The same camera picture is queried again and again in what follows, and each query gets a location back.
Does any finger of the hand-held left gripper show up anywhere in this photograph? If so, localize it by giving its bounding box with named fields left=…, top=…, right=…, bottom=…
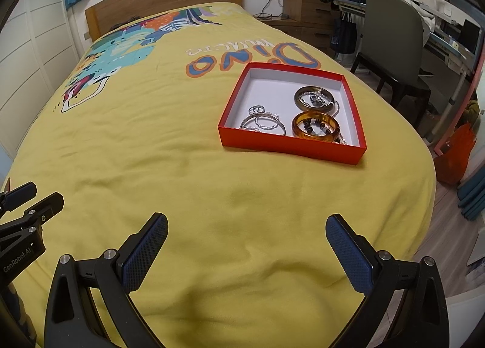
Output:
left=0, top=191, right=65, bottom=243
left=0, top=178, right=38, bottom=217

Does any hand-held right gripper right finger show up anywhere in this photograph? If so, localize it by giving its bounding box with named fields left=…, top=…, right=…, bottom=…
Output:
left=326, top=213, right=451, bottom=348

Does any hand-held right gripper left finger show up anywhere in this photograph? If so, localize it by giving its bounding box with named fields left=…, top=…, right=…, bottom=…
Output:
left=43, top=212, right=169, bottom=348

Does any amber bangle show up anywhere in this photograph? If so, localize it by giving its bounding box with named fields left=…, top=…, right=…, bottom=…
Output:
left=291, top=111, right=341, bottom=143

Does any red cardboard box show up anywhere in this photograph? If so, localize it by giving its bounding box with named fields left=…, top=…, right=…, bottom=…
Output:
left=217, top=62, right=368, bottom=167

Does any thin gold bangle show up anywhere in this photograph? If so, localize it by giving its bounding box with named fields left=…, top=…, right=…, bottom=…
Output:
left=261, top=118, right=288, bottom=136

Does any dark green bangle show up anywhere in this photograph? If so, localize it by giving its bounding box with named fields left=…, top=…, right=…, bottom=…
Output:
left=293, top=85, right=336, bottom=113

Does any silver charm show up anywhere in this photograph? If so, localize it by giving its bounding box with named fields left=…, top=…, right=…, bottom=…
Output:
left=307, top=90, right=327, bottom=107

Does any yellow printed blanket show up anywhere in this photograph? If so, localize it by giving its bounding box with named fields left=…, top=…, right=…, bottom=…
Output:
left=0, top=2, right=437, bottom=348

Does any white wardrobe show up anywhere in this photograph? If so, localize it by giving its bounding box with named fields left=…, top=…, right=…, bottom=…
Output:
left=0, top=0, right=96, bottom=160

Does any orange bag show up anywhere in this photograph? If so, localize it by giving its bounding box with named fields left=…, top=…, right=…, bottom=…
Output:
left=435, top=122, right=477, bottom=186

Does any dark blue hanging bag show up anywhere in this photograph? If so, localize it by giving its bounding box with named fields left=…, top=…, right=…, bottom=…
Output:
left=330, top=16, right=358, bottom=55

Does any wooden nightstand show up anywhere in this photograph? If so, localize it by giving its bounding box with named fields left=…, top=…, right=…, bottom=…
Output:
left=261, top=18, right=336, bottom=51

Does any study desk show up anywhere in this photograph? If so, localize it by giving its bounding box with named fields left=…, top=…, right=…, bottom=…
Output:
left=327, top=0, right=485, bottom=151

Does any grey chair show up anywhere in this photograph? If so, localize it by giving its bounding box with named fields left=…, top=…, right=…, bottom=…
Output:
left=350, top=0, right=433, bottom=116

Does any black screen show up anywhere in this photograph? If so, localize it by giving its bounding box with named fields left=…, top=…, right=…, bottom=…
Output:
left=460, top=19, right=483, bottom=55

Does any wooden cabinet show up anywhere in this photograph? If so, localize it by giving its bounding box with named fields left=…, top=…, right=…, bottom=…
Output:
left=283, top=0, right=336, bottom=23

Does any dark beaded bracelet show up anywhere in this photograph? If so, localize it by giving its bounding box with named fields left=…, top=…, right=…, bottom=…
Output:
left=301, top=120, right=336, bottom=135

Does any silver chain necklace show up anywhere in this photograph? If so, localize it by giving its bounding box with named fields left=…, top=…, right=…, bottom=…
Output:
left=299, top=88, right=350, bottom=146

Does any twisted silver bracelet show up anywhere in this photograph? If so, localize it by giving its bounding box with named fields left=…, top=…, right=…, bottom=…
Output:
left=254, top=112, right=281, bottom=133

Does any thin silver bracelet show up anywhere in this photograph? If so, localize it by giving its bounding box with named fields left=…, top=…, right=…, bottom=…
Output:
left=239, top=116, right=266, bottom=132

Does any black cable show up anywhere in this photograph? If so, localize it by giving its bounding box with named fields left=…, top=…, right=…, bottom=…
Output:
left=253, top=0, right=291, bottom=21

